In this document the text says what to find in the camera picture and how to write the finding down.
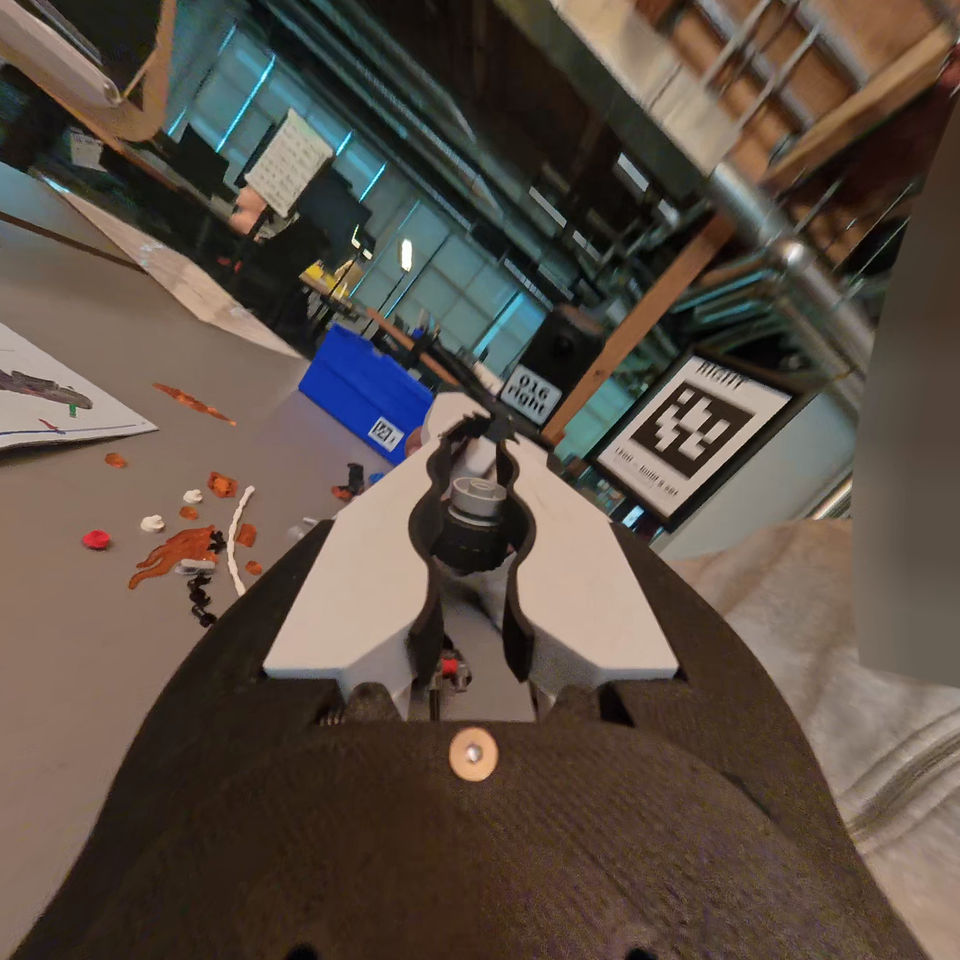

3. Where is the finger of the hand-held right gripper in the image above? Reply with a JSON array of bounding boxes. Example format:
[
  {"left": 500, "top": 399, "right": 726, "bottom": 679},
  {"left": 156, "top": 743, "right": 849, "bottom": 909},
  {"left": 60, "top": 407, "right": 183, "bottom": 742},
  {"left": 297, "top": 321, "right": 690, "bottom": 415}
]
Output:
[{"left": 421, "top": 391, "right": 490, "bottom": 445}]

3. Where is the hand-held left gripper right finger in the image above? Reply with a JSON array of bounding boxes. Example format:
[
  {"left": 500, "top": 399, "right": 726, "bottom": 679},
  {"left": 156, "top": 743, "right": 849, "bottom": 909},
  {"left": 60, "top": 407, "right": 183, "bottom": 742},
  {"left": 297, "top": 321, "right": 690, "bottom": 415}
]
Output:
[{"left": 496, "top": 441, "right": 681, "bottom": 697}]

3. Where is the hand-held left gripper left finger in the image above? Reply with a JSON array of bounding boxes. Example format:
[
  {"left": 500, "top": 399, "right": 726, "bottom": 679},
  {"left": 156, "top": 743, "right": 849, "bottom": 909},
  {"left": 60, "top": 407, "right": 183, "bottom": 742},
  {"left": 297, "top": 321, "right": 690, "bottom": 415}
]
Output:
[{"left": 262, "top": 436, "right": 451, "bottom": 684}]

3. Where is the blue plastic bin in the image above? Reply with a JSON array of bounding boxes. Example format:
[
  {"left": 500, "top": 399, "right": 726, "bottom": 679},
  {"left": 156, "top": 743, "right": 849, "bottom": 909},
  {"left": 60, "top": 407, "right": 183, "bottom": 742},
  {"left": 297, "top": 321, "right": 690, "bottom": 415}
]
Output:
[{"left": 298, "top": 324, "right": 438, "bottom": 468}]

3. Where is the black lego motorcycle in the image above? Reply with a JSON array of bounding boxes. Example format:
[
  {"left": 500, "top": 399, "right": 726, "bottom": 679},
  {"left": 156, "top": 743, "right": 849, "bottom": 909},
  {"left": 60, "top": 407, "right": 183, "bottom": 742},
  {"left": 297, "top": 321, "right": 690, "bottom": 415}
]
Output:
[{"left": 426, "top": 637, "right": 475, "bottom": 723}]

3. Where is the black lego tire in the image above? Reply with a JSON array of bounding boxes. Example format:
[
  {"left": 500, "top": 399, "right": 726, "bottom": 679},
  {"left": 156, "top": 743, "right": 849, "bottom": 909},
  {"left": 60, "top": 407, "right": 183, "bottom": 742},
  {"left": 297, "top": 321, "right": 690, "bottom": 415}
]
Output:
[{"left": 431, "top": 510, "right": 520, "bottom": 576}]

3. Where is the instruction booklet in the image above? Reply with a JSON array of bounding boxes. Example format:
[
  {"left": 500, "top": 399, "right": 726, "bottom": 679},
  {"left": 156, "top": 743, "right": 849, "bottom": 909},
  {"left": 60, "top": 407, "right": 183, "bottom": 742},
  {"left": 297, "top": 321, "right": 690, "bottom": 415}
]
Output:
[{"left": 0, "top": 322, "right": 159, "bottom": 452}]

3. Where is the orange lego flame piece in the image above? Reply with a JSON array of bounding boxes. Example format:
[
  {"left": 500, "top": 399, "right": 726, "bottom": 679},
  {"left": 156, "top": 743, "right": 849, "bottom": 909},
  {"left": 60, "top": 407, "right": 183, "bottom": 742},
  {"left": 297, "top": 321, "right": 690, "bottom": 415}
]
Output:
[{"left": 129, "top": 525, "right": 220, "bottom": 591}]

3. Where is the long orange lego flame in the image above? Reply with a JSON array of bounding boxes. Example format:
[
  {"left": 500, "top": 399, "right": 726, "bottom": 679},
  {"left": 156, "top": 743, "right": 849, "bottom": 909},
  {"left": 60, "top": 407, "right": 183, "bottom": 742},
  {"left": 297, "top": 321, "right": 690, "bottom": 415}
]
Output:
[{"left": 153, "top": 382, "right": 238, "bottom": 428}]

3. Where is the wooden desk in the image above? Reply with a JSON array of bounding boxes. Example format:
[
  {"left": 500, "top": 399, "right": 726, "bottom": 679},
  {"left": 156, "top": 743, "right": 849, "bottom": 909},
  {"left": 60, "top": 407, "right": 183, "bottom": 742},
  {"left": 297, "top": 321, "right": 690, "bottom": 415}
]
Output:
[{"left": 366, "top": 306, "right": 481, "bottom": 391}]

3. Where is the framed marker sign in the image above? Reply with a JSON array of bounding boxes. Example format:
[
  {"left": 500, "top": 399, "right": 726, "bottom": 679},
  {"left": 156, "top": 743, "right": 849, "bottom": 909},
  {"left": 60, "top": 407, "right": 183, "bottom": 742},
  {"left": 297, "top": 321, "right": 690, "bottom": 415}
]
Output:
[{"left": 588, "top": 346, "right": 815, "bottom": 535}]

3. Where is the yellow box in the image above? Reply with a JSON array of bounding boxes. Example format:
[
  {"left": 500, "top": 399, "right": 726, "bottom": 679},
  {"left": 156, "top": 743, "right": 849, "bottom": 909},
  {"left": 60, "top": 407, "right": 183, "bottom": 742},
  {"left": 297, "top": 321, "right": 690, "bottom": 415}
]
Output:
[{"left": 300, "top": 258, "right": 361, "bottom": 301}]

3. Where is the person's grey sweater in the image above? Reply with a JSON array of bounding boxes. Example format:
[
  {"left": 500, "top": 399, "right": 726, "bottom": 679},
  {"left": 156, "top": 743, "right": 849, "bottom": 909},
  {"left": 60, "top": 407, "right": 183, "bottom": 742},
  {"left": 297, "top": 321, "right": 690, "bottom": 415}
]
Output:
[{"left": 660, "top": 517, "right": 960, "bottom": 960}]

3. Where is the black office chair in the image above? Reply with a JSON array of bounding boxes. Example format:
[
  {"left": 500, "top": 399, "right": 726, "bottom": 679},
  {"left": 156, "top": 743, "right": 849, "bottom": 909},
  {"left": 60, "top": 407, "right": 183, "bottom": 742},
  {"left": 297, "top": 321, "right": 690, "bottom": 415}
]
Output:
[{"left": 255, "top": 217, "right": 332, "bottom": 333}]

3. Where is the black monitor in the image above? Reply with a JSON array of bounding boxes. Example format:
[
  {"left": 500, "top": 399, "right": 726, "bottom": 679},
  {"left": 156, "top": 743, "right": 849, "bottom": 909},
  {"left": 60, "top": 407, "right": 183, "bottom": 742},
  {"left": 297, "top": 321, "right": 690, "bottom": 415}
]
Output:
[{"left": 296, "top": 168, "right": 373, "bottom": 241}]

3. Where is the silver metal bar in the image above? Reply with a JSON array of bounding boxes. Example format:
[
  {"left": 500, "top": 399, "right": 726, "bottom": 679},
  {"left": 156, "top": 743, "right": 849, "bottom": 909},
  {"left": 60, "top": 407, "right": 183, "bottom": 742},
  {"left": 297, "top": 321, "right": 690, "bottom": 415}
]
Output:
[{"left": 810, "top": 472, "right": 856, "bottom": 523}]

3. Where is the printed paper sheet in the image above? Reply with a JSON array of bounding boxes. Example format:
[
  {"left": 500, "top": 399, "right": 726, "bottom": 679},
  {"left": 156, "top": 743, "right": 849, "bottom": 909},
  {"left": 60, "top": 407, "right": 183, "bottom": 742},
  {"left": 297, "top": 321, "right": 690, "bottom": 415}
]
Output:
[{"left": 63, "top": 191, "right": 306, "bottom": 360}]

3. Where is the wooden post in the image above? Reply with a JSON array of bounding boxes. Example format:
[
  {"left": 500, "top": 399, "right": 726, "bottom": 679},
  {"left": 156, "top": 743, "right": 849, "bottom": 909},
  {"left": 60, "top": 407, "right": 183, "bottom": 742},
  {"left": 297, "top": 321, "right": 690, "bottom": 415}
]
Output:
[{"left": 540, "top": 216, "right": 734, "bottom": 445}]

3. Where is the white lego chain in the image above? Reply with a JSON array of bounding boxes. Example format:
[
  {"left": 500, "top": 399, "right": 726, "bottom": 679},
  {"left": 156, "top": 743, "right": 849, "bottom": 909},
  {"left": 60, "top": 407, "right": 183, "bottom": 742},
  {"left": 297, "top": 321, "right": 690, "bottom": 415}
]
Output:
[{"left": 227, "top": 485, "right": 258, "bottom": 599}]

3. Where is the black lego chain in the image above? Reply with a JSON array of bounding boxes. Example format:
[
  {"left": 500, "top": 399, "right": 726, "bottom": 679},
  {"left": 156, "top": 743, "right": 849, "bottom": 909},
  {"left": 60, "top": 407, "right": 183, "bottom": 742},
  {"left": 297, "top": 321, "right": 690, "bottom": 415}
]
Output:
[{"left": 183, "top": 531, "right": 228, "bottom": 630}]

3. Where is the metal ceiling duct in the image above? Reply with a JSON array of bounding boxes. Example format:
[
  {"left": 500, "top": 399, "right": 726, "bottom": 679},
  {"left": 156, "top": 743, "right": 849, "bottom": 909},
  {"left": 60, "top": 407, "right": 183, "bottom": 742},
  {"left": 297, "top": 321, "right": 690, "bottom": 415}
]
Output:
[{"left": 705, "top": 161, "right": 879, "bottom": 361}]

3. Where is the white wall chart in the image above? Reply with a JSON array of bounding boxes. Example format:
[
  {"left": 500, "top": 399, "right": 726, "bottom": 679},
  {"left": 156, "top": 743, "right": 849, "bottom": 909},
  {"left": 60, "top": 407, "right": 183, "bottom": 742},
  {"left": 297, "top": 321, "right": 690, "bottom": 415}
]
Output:
[{"left": 246, "top": 108, "right": 336, "bottom": 218}]

